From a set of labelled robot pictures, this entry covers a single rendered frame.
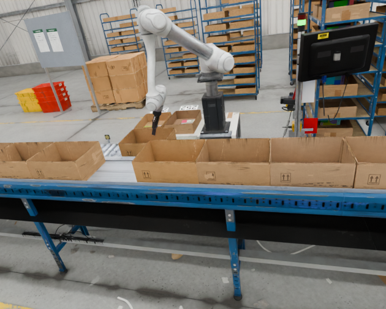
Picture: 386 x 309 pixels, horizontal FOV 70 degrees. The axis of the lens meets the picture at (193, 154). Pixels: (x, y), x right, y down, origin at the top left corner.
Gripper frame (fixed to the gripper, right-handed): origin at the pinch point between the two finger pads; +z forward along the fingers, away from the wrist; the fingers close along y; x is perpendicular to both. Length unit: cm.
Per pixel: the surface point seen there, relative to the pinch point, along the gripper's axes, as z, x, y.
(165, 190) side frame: -15, -38, -86
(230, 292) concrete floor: 60, -97, -81
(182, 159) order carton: -15, -38, -50
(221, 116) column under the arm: -20, -51, 27
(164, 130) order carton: -3.6, -8.9, 0.2
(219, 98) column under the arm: -35, -46, 27
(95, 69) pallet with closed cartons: 90, 250, 329
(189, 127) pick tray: -1.0, -26.0, 23.4
